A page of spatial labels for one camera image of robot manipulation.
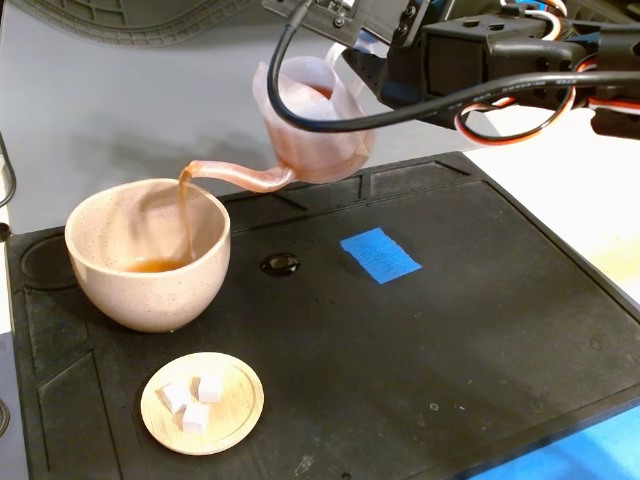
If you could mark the beige speckled ceramic cup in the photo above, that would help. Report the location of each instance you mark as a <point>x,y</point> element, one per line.
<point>150,300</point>

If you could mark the white sugar cube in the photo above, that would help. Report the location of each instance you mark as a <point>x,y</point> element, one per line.
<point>211,389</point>
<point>175,397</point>
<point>195,419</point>

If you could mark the spilled tea puddle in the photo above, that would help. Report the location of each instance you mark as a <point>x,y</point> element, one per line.
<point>280,265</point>

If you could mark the grey ribbed rubber mat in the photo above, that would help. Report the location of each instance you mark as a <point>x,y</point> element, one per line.
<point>125,22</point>

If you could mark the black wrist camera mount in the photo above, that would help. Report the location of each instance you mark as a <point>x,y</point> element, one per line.
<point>330,15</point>

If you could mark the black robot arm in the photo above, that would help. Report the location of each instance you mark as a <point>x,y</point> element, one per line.
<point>617,55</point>

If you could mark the blue tape patch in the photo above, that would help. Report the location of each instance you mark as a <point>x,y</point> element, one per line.
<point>382,256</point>

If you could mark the round wooden plate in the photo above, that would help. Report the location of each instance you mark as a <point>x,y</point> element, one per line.
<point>230,430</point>

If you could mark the black rubber work mat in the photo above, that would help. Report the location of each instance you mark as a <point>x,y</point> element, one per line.
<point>400,350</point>

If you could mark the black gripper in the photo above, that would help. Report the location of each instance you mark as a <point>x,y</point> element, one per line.
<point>395,75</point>

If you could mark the translucent pink kettle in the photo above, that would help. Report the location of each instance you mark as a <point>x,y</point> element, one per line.
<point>320,150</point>

